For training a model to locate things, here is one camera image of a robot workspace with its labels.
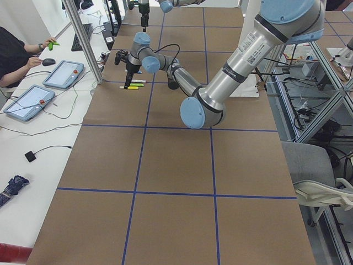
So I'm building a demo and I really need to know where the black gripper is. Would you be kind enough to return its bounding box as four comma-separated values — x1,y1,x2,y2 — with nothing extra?
124,61,141,89
138,3,149,31

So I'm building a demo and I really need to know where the red marker pen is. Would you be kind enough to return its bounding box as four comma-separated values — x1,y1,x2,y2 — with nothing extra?
132,79,147,83

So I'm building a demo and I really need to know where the green marker pen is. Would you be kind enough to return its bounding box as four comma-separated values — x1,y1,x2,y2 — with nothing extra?
130,83,144,87

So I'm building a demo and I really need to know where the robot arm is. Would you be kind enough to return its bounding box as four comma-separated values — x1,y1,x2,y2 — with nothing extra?
115,1,326,129
137,0,204,32

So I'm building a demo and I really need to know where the black mesh pen holder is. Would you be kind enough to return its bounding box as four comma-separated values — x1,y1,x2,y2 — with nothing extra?
168,78,179,90

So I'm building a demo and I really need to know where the black keyboard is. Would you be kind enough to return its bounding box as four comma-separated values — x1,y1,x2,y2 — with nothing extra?
71,23,93,52

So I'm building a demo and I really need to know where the far teach pendant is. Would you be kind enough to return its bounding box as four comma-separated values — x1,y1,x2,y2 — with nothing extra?
42,60,84,89

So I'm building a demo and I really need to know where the teach pendant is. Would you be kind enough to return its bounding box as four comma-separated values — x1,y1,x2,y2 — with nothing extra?
42,60,84,89
3,85,56,121

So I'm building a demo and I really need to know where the black computer mouse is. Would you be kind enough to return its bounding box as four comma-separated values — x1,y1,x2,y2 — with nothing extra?
42,58,56,66

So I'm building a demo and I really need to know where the green plastic tool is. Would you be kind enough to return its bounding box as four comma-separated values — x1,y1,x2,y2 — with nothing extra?
47,42,60,51

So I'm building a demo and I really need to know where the near teach pendant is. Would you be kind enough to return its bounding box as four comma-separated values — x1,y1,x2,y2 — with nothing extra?
3,85,56,121

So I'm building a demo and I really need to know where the brown table mat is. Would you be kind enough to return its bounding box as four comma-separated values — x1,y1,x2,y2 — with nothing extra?
27,6,318,265

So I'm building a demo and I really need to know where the seated person black shirt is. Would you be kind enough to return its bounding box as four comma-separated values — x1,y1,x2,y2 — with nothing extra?
1,27,56,88

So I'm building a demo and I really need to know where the small black square device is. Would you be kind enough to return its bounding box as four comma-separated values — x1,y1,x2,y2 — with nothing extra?
24,151,36,162

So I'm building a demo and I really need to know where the blue folded umbrella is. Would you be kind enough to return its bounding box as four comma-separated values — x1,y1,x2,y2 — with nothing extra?
1,175,30,207

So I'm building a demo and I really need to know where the grey office chair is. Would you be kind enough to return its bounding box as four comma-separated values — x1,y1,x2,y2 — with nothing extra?
282,142,352,211

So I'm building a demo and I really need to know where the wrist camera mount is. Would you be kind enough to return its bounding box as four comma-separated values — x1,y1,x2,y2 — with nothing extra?
114,50,129,65

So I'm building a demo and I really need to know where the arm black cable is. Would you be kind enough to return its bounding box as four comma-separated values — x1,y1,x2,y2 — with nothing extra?
153,44,181,65

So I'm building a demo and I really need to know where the aluminium frame post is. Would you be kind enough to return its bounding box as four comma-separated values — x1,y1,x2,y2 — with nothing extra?
62,0,103,84

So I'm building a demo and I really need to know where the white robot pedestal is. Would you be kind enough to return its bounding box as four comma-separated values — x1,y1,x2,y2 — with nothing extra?
231,0,261,97

